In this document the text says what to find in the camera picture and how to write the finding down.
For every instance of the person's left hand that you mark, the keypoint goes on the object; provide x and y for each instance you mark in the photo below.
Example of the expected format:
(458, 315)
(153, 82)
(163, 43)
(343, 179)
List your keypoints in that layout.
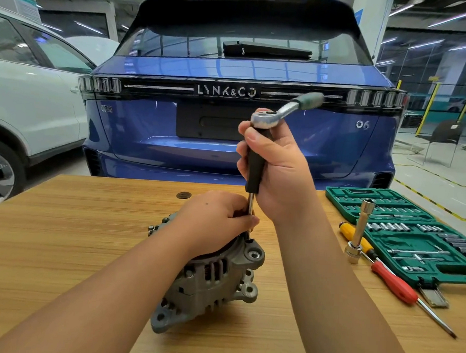
(205, 227)

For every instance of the person's right hand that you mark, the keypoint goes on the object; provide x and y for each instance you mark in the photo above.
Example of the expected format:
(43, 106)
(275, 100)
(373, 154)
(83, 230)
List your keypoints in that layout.
(285, 173)

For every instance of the person's right thumb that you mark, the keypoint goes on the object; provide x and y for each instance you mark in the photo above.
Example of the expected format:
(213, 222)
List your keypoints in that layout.
(254, 138)

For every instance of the person's left thumb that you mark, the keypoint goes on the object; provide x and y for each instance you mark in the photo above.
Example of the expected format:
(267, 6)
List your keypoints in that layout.
(248, 223)

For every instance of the silver ratchet wrench green grip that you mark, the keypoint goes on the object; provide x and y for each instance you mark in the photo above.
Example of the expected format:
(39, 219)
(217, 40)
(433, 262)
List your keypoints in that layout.
(282, 111)

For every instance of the grey metal alternator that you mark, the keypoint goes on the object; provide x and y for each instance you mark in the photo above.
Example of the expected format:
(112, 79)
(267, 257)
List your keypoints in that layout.
(213, 281)

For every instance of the person's left forearm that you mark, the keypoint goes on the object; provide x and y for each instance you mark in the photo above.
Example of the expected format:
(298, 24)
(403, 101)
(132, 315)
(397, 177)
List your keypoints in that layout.
(108, 300)

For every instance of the person's right forearm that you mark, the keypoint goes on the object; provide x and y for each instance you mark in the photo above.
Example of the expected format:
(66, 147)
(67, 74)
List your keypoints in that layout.
(328, 294)

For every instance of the blue car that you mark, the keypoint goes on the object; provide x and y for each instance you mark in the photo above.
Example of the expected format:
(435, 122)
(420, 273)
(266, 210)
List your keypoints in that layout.
(142, 139)

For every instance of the long silver socket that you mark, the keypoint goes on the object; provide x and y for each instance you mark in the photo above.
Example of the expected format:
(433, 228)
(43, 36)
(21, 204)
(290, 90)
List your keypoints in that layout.
(362, 226)

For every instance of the green socket set case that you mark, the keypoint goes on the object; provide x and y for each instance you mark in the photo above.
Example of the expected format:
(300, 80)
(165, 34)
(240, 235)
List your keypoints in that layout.
(384, 237)

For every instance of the set of silver sockets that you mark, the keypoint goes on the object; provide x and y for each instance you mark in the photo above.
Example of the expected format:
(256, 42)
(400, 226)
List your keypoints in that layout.
(389, 226)

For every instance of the black chair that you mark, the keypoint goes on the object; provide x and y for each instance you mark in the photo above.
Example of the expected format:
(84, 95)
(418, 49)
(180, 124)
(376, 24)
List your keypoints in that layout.
(447, 131)

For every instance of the white car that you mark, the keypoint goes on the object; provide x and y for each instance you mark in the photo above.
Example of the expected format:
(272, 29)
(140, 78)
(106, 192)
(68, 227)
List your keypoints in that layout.
(36, 96)

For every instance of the white and teal wall sign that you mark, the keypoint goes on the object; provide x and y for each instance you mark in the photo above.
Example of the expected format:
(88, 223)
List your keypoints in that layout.
(26, 7)

